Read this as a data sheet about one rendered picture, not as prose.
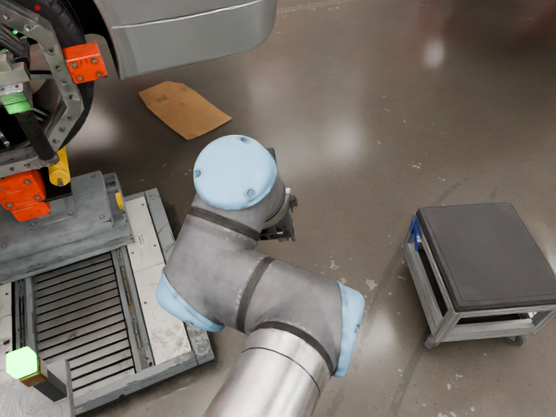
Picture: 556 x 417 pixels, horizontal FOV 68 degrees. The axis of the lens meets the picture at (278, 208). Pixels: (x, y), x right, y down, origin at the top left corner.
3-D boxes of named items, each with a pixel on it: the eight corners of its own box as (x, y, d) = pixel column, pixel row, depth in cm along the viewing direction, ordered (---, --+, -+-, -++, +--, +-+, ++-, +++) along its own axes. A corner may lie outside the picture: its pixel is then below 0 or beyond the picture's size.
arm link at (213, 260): (222, 344, 42) (266, 232, 44) (131, 302, 46) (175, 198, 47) (248, 338, 51) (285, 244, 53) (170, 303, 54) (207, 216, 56)
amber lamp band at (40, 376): (47, 362, 87) (39, 355, 84) (48, 381, 84) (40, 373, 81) (26, 370, 85) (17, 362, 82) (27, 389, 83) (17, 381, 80)
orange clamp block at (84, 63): (71, 71, 116) (104, 64, 118) (74, 85, 111) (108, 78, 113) (61, 47, 110) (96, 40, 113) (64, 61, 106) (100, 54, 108)
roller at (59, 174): (65, 134, 150) (59, 121, 145) (74, 188, 132) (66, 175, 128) (48, 138, 148) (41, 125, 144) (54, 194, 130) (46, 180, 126)
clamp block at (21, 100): (32, 88, 95) (21, 67, 91) (34, 110, 89) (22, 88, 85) (8, 93, 94) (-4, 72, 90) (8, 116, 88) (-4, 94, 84)
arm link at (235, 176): (173, 197, 46) (208, 116, 47) (208, 218, 58) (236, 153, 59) (250, 225, 44) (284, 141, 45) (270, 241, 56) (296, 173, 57)
